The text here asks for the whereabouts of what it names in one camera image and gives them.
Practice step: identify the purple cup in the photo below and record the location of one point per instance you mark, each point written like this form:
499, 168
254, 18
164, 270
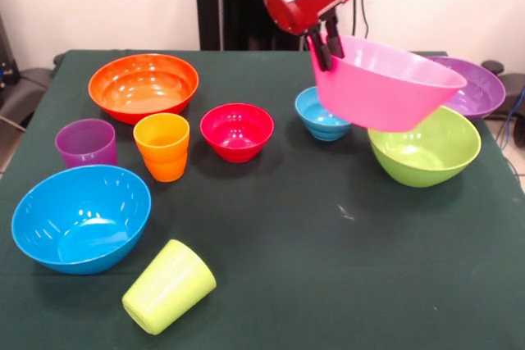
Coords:
86, 145

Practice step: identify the dark green tablecloth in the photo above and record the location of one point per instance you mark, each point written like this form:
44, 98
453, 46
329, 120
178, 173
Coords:
287, 243

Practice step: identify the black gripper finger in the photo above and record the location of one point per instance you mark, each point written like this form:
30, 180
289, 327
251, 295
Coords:
335, 40
320, 51

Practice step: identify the small blue bowl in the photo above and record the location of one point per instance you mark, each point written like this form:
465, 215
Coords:
318, 118

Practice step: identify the large orange-red bowl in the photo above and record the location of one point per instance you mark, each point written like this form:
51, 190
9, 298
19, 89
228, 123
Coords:
143, 83

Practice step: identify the large pink bowl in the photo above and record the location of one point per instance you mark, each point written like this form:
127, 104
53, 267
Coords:
381, 96

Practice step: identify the large purple bowl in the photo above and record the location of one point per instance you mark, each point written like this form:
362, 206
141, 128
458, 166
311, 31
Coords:
480, 92

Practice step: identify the small red-pink bowl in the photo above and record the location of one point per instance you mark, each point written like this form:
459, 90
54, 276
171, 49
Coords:
236, 133

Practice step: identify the orange cup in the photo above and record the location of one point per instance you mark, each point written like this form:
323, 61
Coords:
162, 153

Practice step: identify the large green bowl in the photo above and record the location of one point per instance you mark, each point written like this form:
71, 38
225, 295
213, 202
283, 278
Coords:
426, 157

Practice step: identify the green cup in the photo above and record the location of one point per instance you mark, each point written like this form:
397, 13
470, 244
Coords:
166, 290

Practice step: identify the large blue bowl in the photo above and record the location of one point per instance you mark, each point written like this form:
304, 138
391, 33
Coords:
82, 219

